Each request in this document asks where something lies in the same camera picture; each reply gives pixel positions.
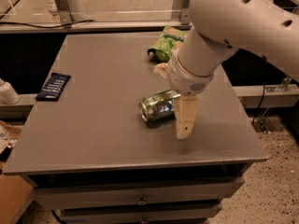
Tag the upper grey drawer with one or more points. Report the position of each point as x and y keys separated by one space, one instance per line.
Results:
x=138 y=193

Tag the cardboard box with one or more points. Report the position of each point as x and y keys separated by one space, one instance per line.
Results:
x=14 y=191

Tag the grey drawer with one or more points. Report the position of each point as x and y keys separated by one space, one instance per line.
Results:
x=138 y=193
x=146 y=214

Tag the metal frame post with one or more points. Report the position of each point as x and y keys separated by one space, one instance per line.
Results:
x=184 y=13
x=64 y=12

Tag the metal frame post right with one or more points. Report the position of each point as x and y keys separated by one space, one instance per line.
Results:
x=184 y=13

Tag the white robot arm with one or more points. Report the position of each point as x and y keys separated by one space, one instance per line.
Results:
x=219 y=29

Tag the green chip bag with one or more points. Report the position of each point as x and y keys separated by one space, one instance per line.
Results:
x=169 y=41

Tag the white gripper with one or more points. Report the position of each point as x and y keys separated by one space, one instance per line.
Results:
x=184 y=78

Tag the lower grey drawer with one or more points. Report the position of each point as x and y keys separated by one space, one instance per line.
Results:
x=146 y=214

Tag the metal frame post left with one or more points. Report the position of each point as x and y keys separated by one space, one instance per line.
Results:
x=64 y=12

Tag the grey drawer cabinet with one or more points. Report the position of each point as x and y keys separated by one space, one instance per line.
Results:
x=94 y=135

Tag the green soda can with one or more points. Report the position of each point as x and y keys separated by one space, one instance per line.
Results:
x=158 y=106

